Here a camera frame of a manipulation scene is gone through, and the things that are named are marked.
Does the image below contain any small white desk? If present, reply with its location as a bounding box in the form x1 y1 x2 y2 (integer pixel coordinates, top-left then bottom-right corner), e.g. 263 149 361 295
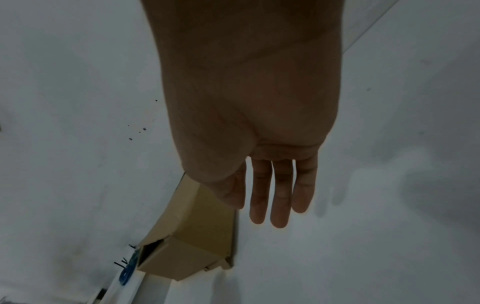
91 268 174 304

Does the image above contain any person's right hand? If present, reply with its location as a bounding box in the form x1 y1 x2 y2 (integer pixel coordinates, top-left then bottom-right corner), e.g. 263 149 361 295
140 0 346 229

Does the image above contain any striped-edge brown cardboard box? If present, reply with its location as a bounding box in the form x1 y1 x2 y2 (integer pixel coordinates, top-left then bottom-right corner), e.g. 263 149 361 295
136 173 239 282

